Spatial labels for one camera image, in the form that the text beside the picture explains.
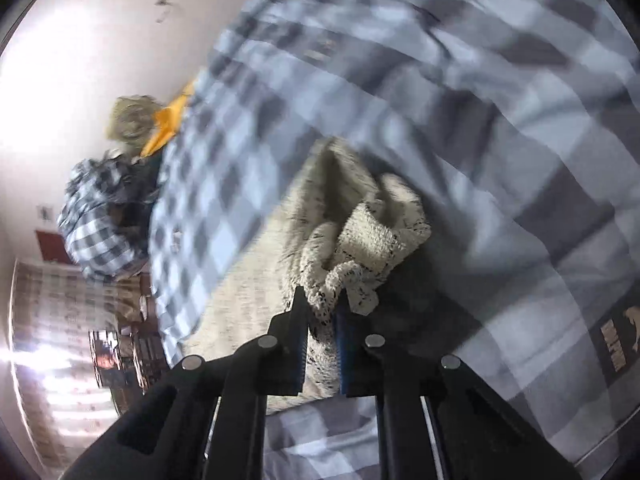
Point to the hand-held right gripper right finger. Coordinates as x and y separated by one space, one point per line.
342 355

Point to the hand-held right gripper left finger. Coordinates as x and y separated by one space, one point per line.
300 355

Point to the cream tweed checked garment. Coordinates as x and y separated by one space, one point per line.
360 240

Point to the cluttered dark shelf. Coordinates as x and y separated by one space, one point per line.
135 355

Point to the dark cloth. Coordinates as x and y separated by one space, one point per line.
142 185

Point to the black white plaid shirt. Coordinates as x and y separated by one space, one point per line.
95 240

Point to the patterned beige curtain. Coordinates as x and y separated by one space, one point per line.
55 310

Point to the yellow cloth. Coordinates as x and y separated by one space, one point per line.
167 125

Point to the grey white checkered blanket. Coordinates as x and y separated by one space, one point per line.
500 135

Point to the olive round cushion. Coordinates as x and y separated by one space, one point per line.
131 122

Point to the red wall board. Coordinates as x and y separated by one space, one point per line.
50 245

